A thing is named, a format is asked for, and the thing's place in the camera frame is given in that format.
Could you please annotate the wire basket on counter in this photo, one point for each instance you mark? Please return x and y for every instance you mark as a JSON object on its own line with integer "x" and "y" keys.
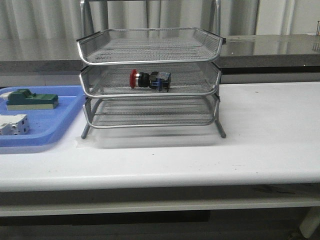
{"x": 318, "y": 28}

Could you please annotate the grey metal rack frame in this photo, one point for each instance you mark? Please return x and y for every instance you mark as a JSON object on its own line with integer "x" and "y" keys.
{"x": 88, "y": 26}

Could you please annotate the white circuit breaker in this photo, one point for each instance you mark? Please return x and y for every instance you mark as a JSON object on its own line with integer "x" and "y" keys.
{"x": 14, "y": 124}

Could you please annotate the blue plastic tray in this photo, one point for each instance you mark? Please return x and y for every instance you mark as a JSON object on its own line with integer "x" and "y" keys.
{"x": 46, "y": 126}

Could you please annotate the red emergency stop button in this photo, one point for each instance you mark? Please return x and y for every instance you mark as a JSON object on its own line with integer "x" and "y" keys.
{"x": 156, "y": 80}

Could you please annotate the grey stone counter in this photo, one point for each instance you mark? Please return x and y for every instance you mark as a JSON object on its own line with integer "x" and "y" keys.
{"x": 299, "y": 53}

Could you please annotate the green terminal block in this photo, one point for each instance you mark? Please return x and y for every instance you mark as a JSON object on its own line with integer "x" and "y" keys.
{"x": 24, "y": 99}

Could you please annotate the white table leg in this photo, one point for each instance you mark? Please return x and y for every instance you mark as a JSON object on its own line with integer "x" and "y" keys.
{"x": 310, "y": 222}

